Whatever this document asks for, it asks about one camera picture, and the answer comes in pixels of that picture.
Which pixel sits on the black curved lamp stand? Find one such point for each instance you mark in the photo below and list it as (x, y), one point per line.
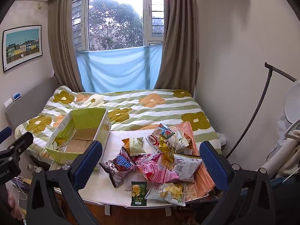
(266, 65)

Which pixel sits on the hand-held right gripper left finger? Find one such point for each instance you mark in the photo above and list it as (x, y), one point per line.
(87, 164)

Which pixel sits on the white round appliance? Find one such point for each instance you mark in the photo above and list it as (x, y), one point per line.
(294, 103)

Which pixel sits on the framed wall poster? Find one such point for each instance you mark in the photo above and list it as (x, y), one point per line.
(22, 44)

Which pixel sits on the pink strawberry snack bag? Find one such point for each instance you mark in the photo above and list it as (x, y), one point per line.
(154, 171)

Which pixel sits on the clear yellow noodle snack packet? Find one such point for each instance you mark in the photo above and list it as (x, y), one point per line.
(166, 161)

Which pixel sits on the cream snack bag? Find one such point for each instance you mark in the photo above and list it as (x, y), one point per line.
(181, 143)

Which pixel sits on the brown curtain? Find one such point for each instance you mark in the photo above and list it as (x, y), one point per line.
(63, 39)
(180, 39)

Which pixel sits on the yellow foil snack bag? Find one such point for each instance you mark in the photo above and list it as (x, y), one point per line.
(165, 146)

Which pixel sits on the grey headboard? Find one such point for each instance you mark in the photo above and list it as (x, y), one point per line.
(30, 98)

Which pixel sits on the large orange cracker pack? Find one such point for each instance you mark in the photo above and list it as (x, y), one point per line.
(201, 180)

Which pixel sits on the white and red snack bag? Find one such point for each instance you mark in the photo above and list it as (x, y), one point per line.
(153, 141)

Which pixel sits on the green and white cardboard box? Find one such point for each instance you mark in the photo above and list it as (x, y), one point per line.
(86, 119)

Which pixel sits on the floral striped blanket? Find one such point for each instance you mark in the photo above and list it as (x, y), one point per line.
(152, 112)

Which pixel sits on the white potato chip bag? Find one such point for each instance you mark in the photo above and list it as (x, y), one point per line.
(168, 191)

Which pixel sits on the person's left hand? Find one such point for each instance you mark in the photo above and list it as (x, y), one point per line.
(13, 201)

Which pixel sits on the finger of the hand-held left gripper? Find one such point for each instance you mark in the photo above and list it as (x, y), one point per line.
(21, 142)
(5, 133)

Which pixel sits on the small dark green snack packet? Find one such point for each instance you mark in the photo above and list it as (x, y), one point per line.
(138, 192)

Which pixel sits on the olive and orange snack bag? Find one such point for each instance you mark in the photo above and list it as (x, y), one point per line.
(134, 145)

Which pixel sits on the white snack bag blue trim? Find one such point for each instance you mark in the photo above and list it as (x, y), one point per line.
(186, 166)

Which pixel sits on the purple snack bag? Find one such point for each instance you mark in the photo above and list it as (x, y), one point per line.
(119, 166)

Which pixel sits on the blue cartoon snack bag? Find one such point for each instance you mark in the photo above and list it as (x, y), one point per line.
(165, 130)

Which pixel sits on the light blue cloth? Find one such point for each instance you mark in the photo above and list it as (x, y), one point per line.
(117, 68)

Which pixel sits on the small blue object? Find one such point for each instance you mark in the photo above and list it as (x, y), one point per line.
(17, 96)

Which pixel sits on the small white table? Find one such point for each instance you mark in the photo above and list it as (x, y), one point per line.
(116, 134)

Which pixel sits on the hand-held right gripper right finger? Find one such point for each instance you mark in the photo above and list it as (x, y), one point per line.
(214, 166)

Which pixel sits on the white framed window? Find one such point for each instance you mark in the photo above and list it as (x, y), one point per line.
(114, 16)

